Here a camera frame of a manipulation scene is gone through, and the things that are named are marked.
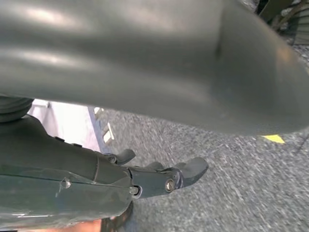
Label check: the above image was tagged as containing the steel floor socket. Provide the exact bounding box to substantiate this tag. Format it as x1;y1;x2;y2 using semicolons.
93;107;105;121
102;122;115;144

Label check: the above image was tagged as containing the person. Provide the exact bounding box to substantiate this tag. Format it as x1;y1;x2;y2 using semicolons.
17;201;135;232

